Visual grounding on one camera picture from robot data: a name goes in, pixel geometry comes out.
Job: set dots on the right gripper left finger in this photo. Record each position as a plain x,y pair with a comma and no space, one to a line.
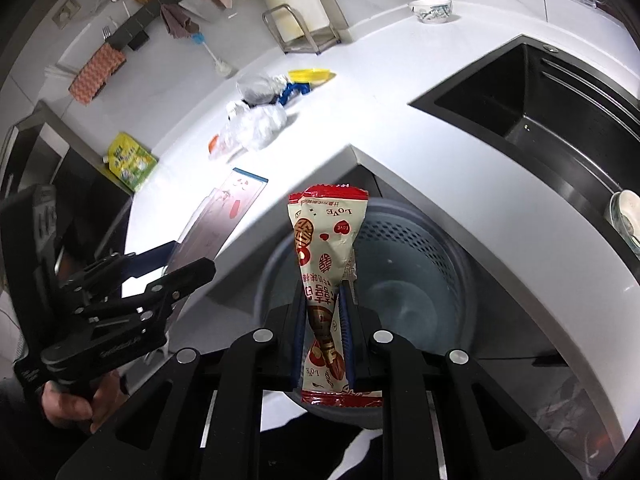
294,337

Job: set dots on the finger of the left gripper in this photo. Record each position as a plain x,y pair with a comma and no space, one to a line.
138,265
180,283

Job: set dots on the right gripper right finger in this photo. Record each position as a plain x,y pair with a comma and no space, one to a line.
354,343

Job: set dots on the red white snack wrapper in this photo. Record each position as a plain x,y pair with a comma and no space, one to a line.
326,219

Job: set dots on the clear plastic bag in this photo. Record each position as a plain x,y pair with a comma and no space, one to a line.
259,126

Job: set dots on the blue ribbon scrap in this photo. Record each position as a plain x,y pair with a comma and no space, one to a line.
293,89

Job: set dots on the yellow plastic bowl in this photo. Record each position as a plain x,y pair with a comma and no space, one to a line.
313,76

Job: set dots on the white paper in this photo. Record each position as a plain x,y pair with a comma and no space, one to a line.
229,133

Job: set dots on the grey perforated trash bin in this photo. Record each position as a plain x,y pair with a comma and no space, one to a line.
417,279

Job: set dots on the black kitchen sink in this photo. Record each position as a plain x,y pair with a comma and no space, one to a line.
562,120

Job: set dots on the person's left hand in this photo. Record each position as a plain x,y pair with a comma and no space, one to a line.
61,408

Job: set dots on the green yellow refill pouch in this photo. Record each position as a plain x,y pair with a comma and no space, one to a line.
129,161

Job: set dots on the orange wavy sponge cloth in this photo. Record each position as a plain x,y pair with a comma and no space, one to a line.
94,75

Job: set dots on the blue white bottle brush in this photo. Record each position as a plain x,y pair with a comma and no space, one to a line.
222,67

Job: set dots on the brown hanging cloth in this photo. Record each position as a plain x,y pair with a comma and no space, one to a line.
178,24

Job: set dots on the white dishes in sink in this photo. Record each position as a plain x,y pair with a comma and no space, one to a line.
622,213

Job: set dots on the patterned ceramic bowl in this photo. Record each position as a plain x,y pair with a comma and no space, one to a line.
431,11

